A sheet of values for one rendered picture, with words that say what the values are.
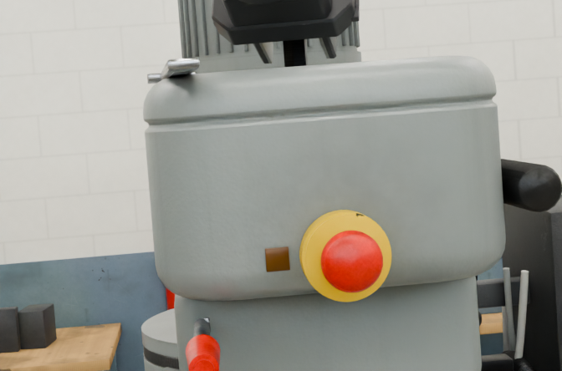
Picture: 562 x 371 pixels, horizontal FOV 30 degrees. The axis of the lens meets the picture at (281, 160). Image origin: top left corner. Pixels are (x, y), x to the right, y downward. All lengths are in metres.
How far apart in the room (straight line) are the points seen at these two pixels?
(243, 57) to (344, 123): 0.39
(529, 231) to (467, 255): 0.53
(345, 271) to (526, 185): 0.17
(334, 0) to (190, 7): 0.29
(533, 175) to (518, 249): 0.55
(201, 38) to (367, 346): 0.42
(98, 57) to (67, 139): 0.43
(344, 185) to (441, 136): 0.07
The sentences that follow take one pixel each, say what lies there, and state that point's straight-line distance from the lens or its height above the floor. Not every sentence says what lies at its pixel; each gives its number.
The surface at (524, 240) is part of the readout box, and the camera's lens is 1.29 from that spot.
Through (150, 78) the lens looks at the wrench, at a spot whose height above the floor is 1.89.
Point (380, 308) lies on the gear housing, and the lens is 0.83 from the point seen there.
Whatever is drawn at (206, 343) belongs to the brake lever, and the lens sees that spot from 0.71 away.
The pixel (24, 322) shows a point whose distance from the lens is 4.78.
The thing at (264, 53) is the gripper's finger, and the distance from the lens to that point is 0.94.
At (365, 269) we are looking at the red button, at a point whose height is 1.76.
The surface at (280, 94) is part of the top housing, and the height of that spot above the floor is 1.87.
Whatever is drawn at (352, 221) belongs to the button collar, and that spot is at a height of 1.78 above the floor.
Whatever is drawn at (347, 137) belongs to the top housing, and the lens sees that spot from 0.71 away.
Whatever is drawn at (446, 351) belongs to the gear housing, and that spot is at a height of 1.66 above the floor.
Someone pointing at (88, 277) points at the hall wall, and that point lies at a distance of 5.20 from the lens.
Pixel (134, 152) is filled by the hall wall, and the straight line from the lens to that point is 5.13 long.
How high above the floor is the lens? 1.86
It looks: 3 degrees down
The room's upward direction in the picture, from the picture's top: 4 degrees counter-clockwise
